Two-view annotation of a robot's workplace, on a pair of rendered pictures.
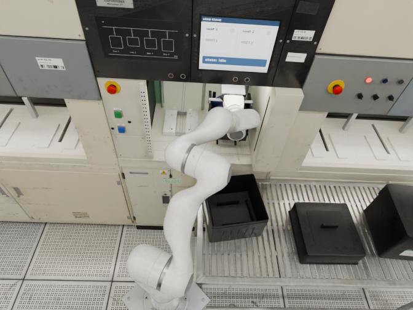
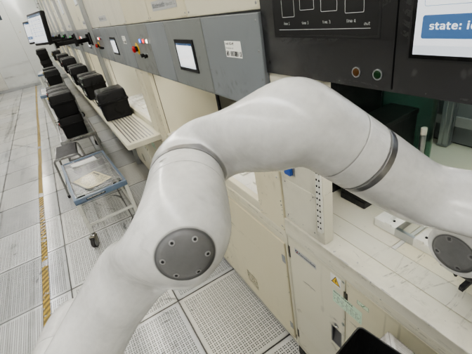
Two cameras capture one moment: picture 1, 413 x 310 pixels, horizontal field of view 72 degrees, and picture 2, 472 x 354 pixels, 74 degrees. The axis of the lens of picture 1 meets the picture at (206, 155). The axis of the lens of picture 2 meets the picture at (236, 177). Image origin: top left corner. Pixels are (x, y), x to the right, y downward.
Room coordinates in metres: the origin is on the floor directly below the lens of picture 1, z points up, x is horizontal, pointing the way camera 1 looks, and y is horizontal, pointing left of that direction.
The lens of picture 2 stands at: (0.52, -0.31, 1.60)
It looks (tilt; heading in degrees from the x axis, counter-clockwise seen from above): 30 degrees down; 69
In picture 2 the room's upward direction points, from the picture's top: 11 degrees counter-clockwise
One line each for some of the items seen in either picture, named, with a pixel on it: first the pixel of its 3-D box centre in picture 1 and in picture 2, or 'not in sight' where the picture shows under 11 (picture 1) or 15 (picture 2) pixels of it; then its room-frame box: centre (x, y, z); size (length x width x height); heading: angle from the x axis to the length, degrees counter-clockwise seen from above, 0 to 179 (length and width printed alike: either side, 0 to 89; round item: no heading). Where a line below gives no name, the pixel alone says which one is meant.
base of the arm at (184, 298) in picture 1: (165, 293); not in sight; (0.33, 0.11, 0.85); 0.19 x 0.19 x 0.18
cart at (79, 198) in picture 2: not in sight; (101, 191); (0.28, 2.58, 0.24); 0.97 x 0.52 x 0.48; 97
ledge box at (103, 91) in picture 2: not in sight; (112, 102); (0.67, 2.89, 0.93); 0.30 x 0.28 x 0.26; 91
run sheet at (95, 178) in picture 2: not in sight; (91, 178); (0.27, 2.40, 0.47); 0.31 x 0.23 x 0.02; 116
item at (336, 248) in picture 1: (326, 230); not in sight; (0.70, -0.64, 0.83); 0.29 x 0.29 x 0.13; 5
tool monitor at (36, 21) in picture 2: not in sight; (60, 31); (0.47, 3.39, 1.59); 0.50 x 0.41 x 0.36; 4
